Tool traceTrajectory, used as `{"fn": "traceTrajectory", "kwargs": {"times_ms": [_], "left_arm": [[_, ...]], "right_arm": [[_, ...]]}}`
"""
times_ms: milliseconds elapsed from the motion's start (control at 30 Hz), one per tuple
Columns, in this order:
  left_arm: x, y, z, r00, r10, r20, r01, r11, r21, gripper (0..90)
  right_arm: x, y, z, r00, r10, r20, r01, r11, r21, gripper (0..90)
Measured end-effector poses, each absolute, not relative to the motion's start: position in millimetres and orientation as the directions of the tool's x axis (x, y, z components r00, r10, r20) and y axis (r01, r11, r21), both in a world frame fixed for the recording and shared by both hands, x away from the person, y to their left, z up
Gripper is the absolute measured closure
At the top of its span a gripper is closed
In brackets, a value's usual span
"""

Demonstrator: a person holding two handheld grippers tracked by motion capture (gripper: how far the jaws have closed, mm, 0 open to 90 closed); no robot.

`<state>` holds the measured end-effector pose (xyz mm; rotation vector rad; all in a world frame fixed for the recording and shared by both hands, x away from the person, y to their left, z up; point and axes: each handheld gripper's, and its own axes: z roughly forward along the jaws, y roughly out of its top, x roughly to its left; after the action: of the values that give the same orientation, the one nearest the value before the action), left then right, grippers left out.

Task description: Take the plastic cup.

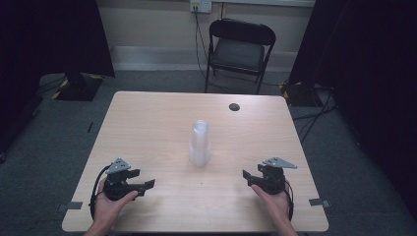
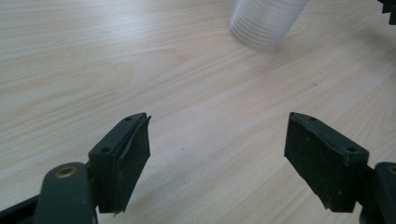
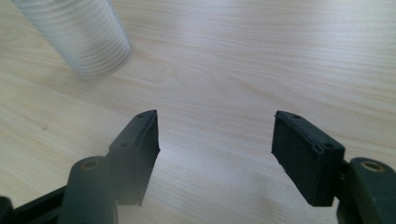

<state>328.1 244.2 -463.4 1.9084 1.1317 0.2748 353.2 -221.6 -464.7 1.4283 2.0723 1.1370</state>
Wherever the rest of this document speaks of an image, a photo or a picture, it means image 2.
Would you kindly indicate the clear plastic cup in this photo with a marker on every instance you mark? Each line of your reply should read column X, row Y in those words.
column 264, row 21

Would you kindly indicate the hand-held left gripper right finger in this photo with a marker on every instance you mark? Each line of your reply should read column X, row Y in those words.
column 323, row 161

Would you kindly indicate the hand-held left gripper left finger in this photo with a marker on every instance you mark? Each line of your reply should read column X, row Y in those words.
column 123, row 161

